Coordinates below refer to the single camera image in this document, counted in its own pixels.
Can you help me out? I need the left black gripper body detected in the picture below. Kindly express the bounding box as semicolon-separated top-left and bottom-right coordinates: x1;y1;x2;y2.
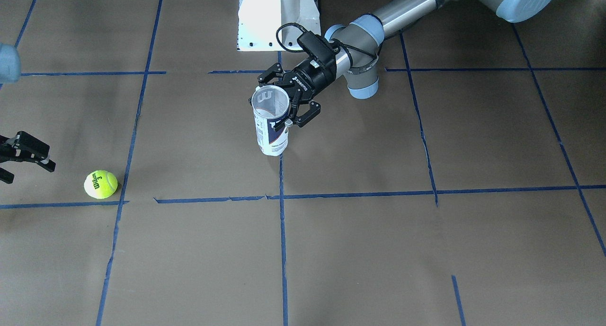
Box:
283;56;336;104

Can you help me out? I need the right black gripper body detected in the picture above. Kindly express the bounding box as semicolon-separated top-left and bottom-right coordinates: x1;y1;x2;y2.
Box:
0;135;17;163

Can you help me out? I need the clear tennis ball can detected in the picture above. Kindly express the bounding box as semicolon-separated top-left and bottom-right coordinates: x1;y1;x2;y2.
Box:
251;85;290;156

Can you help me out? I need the yellow tennis ball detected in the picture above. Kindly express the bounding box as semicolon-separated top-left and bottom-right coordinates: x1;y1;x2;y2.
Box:
83;169;118;199

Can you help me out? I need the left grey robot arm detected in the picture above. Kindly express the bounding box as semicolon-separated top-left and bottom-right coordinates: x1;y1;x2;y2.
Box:
249;0;552;131

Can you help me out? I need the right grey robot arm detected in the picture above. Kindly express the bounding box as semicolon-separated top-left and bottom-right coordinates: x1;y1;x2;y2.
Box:
0;44;56;173

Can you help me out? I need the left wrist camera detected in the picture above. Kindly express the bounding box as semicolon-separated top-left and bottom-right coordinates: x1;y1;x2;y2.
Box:
297;31;336;71

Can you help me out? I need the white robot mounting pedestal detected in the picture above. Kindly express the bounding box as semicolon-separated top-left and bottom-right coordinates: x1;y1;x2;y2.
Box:
237;0;321;52

